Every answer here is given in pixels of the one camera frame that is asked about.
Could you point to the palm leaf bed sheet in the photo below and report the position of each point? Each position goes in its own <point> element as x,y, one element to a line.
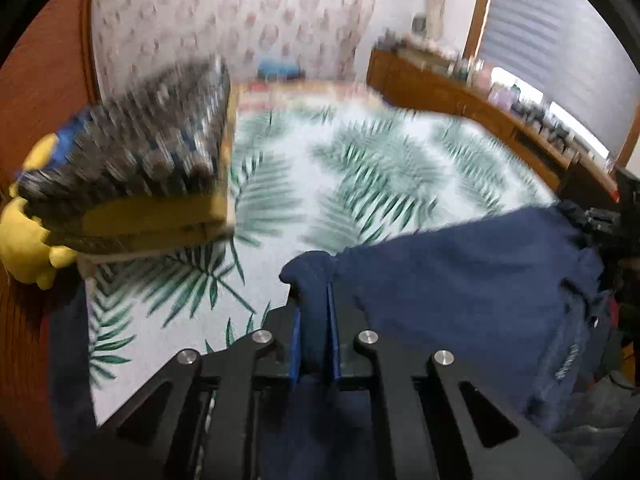
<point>350,175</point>

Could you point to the folded patterned blankets stack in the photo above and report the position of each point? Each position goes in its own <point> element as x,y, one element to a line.
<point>140,135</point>

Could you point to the floral blanket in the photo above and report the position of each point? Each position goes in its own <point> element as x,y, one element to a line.
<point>300,91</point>

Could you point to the person's grey clothing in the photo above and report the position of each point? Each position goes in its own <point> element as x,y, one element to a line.
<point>595,420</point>

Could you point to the wooden sideboard cabinet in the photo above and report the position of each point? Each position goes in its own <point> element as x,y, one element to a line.
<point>430,85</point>

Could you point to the navy fleece garment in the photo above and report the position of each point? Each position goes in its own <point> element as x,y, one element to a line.
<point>450,285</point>

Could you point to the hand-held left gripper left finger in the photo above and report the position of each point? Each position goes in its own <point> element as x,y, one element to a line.
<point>296,345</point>

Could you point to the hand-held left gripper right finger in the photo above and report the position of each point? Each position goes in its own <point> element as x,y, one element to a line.
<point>334,340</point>

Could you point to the small round heater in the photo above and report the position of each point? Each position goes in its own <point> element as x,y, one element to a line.
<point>419,24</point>

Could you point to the yellow plush toy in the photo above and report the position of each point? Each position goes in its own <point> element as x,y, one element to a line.
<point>25,245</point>

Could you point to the blue box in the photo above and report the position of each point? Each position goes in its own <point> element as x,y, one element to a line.
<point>277,69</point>

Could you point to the wooden louvered wardrobe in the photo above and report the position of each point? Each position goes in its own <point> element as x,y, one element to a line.
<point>45,85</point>

